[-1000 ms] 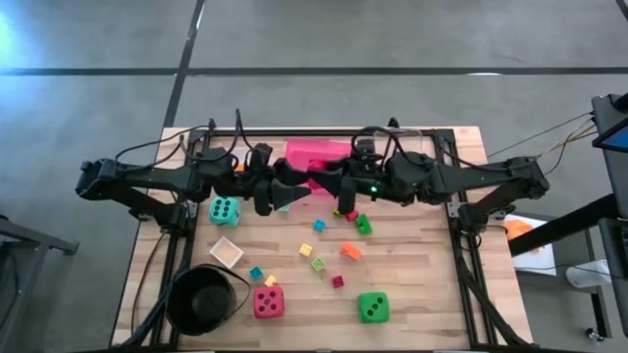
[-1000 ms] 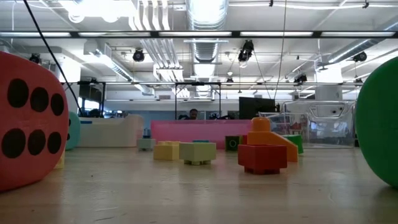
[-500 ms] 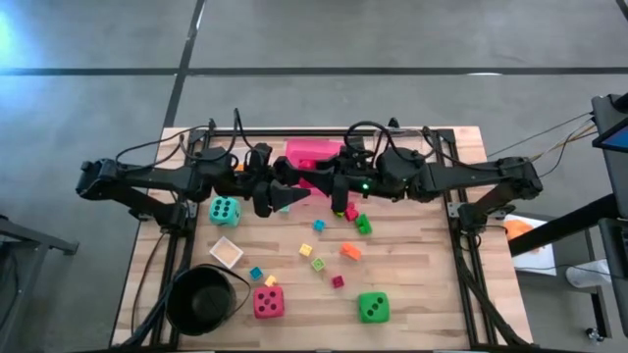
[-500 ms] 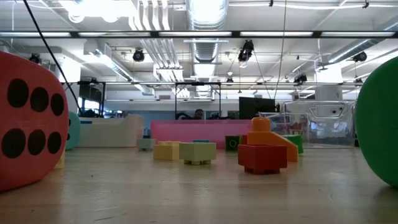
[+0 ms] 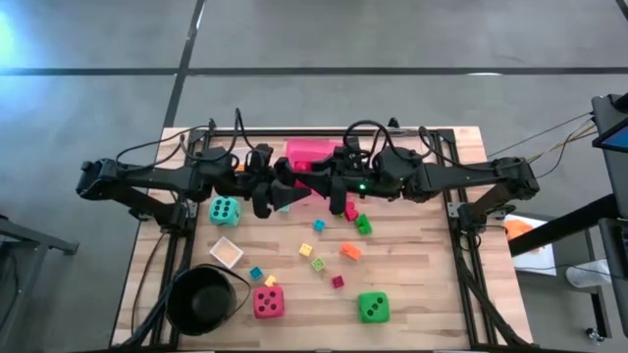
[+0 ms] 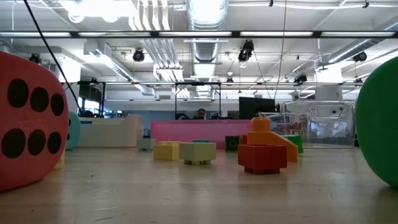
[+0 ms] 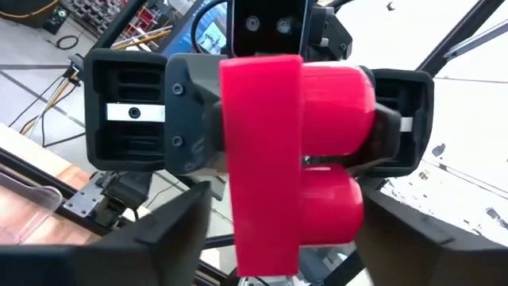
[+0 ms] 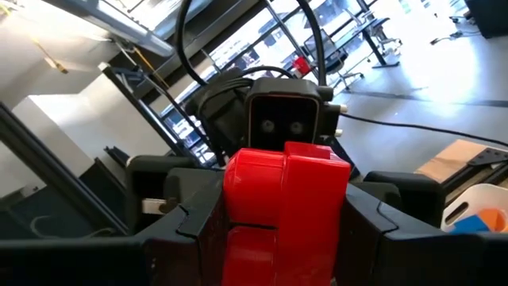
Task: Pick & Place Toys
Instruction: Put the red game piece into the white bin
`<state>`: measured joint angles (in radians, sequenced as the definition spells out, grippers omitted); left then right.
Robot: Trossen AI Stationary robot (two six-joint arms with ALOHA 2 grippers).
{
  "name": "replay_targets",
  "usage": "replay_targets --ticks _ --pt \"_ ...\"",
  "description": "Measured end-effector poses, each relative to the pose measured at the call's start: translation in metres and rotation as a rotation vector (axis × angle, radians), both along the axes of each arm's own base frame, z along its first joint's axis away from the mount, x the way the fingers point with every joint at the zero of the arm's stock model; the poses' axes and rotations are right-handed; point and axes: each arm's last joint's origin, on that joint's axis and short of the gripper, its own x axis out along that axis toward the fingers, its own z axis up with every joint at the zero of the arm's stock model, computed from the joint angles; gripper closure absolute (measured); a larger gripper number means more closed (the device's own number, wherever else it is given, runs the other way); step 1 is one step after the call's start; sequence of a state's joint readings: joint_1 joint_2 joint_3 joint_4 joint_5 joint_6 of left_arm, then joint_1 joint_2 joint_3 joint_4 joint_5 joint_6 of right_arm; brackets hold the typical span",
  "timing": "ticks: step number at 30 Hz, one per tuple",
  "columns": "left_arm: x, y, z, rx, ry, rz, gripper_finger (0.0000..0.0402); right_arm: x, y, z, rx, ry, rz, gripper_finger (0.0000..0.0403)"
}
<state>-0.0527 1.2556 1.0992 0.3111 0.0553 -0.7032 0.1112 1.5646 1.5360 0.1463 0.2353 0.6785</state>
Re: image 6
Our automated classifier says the small red square block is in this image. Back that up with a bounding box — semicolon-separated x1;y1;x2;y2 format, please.
237;143;289;175

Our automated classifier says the small teal square block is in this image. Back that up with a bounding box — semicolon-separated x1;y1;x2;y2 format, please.
137;138;157;152

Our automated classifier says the silver ceiling air duct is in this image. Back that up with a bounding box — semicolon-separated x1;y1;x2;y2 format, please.
185;0;230;99

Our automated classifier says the green foam die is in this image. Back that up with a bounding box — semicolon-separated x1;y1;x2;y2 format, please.
355;55;398;190

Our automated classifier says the teal foam die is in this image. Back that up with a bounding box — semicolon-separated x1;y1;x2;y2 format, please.
64;111;81;151

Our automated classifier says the small pale green block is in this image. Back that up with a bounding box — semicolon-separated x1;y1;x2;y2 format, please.
178;141;218;166

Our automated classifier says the black background rig frame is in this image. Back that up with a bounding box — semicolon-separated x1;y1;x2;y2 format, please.
58;81;364;119

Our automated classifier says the black background monitor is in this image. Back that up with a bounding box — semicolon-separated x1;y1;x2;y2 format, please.
238;96;277;120

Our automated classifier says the red foam die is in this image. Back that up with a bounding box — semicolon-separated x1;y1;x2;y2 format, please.
0;51;70;192

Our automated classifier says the overhead LED light bar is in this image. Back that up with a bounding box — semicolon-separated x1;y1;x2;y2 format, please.
0;30;398;39

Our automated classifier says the clear plastic bin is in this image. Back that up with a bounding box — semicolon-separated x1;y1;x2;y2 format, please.
259;100;357;149

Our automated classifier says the pale yellow square block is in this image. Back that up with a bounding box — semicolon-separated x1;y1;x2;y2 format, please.
152;141;181;162

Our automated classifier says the green block with round studs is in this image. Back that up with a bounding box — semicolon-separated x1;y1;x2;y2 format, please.
281;134;305;155

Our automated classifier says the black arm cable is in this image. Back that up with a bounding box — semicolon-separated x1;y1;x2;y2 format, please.
23;0;84;116

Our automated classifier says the small olive green block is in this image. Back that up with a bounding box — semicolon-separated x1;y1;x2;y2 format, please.
224;134;244;152

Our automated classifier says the orange block with round stud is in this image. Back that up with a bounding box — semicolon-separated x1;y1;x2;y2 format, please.
246;116;299;164

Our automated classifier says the white plastic bin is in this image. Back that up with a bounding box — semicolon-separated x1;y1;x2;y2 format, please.
76;114;146;148

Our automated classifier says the pink plastic bin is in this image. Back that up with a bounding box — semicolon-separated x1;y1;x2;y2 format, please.
150;119;253;151

